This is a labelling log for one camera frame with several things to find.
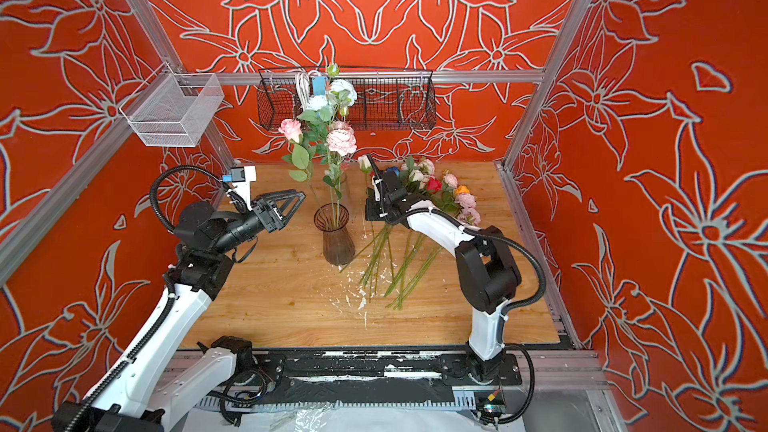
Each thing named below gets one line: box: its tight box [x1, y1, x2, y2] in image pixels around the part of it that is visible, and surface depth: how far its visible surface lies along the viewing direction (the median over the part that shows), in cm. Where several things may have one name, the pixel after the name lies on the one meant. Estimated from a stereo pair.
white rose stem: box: [358, 154, 373, 191], surface depth 97 cm
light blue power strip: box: [312, 76, 327, 96], surface depth 92 cm
